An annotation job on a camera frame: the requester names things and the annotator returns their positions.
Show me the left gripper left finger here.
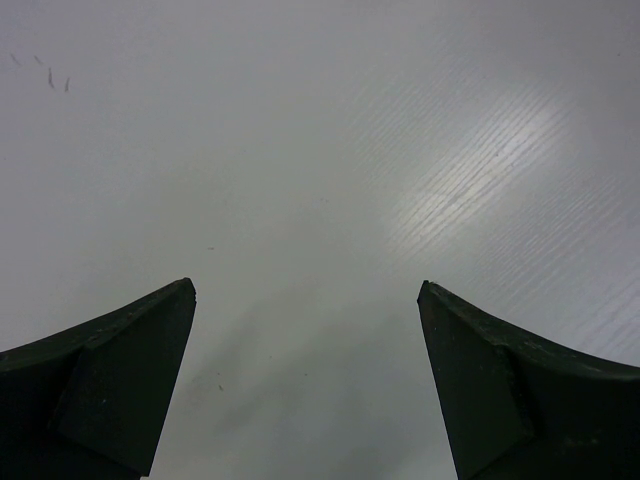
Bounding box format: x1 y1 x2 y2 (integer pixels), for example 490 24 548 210
1 278 196 479

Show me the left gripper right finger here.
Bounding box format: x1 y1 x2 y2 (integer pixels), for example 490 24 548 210
417 281 639 479

